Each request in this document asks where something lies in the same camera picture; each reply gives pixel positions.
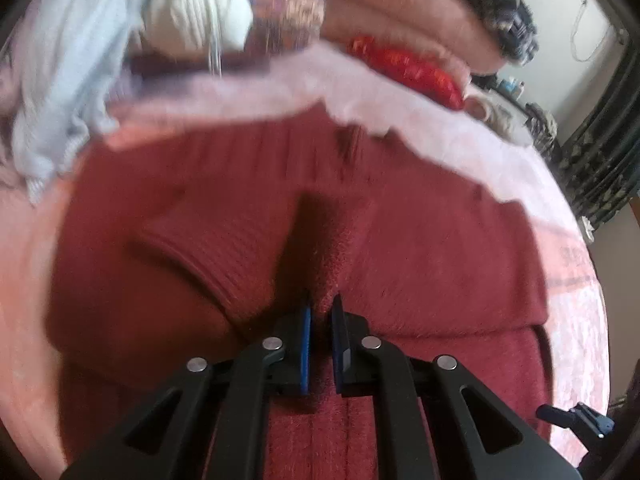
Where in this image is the pale shoe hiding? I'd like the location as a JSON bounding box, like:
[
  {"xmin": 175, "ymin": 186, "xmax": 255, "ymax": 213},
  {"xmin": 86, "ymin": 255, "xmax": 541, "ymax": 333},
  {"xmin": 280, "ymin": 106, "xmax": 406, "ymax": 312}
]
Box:
[{"xmin": 467, "ymin": 94, "xmax": 521, "ymax": 142}]

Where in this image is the dark patterned cloth pile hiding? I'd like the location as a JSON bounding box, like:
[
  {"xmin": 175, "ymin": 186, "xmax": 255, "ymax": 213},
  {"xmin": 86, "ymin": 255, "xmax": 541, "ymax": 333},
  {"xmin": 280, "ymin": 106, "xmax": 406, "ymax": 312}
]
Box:
[{"xmin": 520, "ymin": 102, "xmax": 560, "ymax": 161}]

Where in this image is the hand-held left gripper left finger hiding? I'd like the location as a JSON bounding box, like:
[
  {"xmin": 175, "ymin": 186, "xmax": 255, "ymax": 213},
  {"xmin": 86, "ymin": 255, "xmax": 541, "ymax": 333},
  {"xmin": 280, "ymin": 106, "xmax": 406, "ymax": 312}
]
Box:
[{"xmin": 60, "ymin": 292, "xmax": 313, "ymax": 480}]

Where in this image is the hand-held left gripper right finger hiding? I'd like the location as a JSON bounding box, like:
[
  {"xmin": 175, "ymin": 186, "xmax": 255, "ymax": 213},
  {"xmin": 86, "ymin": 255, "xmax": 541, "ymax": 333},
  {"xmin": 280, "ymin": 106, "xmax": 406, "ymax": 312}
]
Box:
[{"xmin": 330, "ymin": 294, "xmax": 583, "ymax": 480}]

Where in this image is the purple patterned cushion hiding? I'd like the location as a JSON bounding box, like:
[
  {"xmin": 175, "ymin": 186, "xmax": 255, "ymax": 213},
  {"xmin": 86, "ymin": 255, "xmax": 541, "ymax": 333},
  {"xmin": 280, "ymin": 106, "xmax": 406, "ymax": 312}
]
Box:
[{"xmin": 240, "ymin": 0, "xmax": 331, "ymax": 58}]

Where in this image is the cream white garment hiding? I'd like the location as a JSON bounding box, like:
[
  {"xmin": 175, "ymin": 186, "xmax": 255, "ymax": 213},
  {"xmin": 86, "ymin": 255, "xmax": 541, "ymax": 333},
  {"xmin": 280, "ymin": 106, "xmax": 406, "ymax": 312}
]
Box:
[{"xmin": 142, "ymin": 0, "xmax": 253, "ymax": 53}]

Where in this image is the folded pink quilt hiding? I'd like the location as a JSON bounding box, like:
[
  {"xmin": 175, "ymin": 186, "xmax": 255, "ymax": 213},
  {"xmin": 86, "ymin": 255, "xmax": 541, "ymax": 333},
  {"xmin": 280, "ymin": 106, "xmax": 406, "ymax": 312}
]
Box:
[{"xmin": 320, "ymin": 0, "xmax": 506, "ymax": 81}]

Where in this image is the pale blue knit garment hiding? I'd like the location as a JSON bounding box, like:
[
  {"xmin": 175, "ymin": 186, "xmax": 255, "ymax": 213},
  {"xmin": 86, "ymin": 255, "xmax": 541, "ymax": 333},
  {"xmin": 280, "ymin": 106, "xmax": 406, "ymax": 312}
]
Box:
[{"xmin": 10, "ymin": 0, "xmax": 281, "ymax": 206}]

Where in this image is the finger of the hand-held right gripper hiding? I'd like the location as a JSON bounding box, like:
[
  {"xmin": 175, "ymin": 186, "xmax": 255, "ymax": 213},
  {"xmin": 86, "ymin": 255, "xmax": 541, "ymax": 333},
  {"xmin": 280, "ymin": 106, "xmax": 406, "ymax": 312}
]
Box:
[{"xmin": 536, "ymin": 402, "xmax": 616, "ymax": 441}]

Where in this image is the pink patterned blanket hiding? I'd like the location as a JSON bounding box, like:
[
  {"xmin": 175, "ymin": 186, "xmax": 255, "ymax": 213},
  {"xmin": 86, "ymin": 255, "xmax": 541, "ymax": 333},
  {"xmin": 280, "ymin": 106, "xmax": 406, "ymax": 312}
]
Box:
[{"xmin": 0, "ymin": 40, "xmax": 608, "ymax": 461}]

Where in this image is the dark camouflage curtain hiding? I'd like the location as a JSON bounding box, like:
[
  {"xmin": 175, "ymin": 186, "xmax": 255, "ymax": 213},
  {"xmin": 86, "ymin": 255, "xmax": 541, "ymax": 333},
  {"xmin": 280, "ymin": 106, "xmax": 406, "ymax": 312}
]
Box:
[{"xmin": 550, "ymin": 35, "xmax": 640, "ymax": 231}]

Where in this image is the white wall cable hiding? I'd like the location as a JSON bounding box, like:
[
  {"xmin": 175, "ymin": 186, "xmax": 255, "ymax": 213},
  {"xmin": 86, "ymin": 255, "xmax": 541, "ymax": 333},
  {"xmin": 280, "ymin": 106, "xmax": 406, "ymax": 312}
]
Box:
[{"xmin": 570, "ymin": 0, "xmax": 613, "ymax": 61}]

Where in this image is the dark plaid cloth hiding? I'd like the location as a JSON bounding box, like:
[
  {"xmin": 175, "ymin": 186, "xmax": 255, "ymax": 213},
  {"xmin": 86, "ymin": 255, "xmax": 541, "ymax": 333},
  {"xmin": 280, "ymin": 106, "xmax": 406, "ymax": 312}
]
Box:
[{"xmin": 440, "ymin": 0, "xmax": 541, "ymax": 66}]

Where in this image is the dark red knit sweater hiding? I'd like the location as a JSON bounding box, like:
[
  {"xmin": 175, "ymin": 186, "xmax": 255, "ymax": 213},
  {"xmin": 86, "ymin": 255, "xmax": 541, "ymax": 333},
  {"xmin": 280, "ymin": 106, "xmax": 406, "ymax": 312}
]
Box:
[{"xmin": 42, "ymin": 110, "xmax": 551, "ymax": 480}]

